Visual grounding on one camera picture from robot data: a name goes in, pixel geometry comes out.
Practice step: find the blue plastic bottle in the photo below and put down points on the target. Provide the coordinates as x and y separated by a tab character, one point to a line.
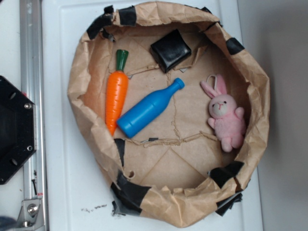
148	109

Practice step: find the orange toy carrot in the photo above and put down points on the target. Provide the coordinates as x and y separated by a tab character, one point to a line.
117	87

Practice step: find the brown paper bag basin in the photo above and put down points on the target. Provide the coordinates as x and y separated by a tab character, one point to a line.
175	169

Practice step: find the black square block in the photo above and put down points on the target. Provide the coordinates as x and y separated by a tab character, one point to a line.
170	50

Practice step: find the pink plush bunny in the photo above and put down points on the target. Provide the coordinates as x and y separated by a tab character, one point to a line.
226	118

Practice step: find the aluminium frame rail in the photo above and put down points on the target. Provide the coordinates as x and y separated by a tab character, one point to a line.
34	170

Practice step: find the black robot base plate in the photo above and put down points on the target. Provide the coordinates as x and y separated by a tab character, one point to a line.
17	134

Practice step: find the metal corner bracket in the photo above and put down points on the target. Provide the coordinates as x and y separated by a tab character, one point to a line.
31	216

